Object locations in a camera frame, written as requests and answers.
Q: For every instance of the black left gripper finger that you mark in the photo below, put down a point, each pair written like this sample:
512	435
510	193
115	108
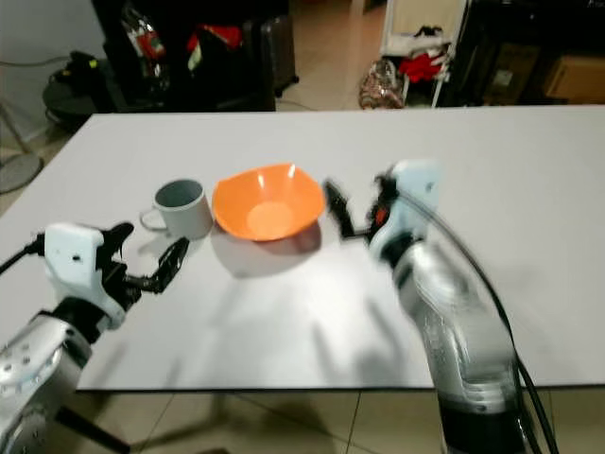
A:
172	263
117	238

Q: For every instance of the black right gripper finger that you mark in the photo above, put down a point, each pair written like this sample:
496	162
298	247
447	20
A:
384	180
338	206

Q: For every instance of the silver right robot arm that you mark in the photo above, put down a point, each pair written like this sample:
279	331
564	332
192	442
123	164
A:
454	322

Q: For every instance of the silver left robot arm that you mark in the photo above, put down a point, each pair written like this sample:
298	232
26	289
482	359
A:
33	369

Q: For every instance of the grey mug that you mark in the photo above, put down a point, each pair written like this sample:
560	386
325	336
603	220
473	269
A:
184	218

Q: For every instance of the orange plastic bowl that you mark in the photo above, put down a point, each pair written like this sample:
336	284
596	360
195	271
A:
265	213

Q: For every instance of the patterned brown bag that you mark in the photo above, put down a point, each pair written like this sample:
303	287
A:
380	87

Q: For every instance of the red cloth on chair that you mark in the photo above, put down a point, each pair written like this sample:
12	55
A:
421	68

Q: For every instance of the grey round stand base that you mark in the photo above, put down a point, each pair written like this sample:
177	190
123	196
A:
19	170

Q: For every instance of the round black side table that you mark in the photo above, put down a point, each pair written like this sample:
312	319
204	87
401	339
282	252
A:
71	102

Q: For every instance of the black table leg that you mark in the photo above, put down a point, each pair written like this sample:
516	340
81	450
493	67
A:
95	430

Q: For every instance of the white chair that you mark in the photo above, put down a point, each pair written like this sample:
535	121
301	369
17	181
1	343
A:
425	24

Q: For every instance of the black cabinet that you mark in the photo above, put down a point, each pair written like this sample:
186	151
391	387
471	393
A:
227	85

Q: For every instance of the dark suitcase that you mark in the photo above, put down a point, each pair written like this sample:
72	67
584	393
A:
279	52

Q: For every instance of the black device with yellow mark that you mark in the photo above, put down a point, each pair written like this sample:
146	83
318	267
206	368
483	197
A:
83	71

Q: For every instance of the black shelf unit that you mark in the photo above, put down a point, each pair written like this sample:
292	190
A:
510	38

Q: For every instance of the clear plastic bag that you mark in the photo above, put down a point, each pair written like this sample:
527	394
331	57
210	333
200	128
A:
146	47

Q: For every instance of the red cloth on cabinet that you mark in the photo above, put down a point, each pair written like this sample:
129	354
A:
219	38

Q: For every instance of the brown cardboard box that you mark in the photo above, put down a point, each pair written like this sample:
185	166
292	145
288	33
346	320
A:
577	78

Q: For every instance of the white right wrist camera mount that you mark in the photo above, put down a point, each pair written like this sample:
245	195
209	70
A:
414	199

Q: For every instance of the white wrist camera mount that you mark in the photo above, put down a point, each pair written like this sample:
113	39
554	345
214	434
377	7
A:
71	260
414	199

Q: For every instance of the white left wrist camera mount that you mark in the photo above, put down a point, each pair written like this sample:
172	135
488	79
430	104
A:
71	260

